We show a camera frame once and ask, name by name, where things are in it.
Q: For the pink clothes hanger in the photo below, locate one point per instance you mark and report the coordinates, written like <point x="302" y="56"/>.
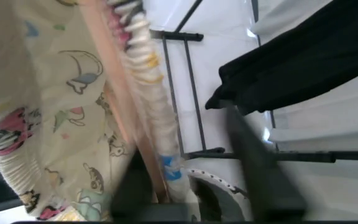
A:
<point x="113" y="68"/>

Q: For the black t-shirt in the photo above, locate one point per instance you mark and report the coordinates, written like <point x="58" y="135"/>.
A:
<point x="306" y="62"/>

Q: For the white laundry basket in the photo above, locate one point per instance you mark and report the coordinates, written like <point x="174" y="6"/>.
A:
<point x="222" y="196"/>

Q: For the cream printed garment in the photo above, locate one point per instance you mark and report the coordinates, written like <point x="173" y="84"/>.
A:
<point x="57" y="109"/>

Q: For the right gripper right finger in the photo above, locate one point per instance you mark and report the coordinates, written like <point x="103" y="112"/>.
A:
<point x="259" y="174"/>

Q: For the black clothes rack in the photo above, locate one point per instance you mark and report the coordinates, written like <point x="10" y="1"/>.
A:
<point x="306" y="156"/>

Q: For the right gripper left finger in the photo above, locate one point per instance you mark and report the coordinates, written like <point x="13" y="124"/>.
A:
<point x="132" y="186"/>

